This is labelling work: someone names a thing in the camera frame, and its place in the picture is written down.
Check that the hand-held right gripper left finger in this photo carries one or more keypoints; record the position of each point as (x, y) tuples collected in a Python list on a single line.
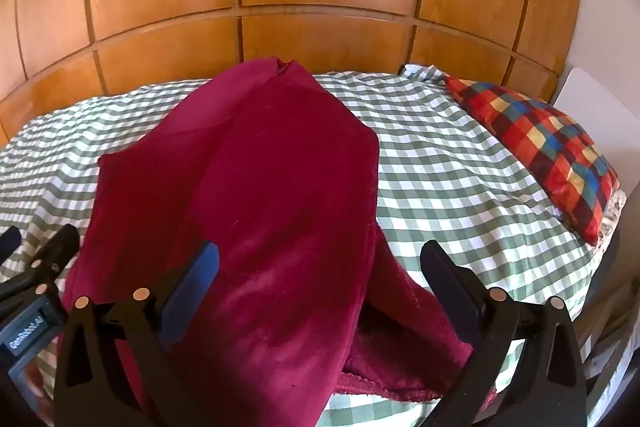
[(191, 294)]

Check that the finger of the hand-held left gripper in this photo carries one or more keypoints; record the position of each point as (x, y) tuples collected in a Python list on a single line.
[(55, 252), (9, 244)]

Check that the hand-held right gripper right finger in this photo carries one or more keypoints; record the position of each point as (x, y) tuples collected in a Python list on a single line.
[(450, 293)]

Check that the white slatted frame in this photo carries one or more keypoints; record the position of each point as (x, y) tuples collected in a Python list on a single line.
[(602, 357)]

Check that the floral mattress sheet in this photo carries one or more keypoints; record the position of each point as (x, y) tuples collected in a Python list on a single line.
[(614, 214)]

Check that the maroon fleece garment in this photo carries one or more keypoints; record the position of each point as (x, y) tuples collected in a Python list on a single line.
[(260, 187)]

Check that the white headboard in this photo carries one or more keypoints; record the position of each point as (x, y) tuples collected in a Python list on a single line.
[(595, 107)]

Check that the person's left hand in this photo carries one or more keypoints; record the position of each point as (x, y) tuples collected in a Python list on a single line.
[(36, 384)]

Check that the green checked bedsheet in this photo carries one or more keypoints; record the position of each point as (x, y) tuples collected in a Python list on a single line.
[(450, 187)]

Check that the multicolour checked pillow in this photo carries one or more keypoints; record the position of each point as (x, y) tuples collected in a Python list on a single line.
[(542, 142)]

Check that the dark bed frame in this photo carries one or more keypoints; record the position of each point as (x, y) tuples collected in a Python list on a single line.
[(597, 277)]

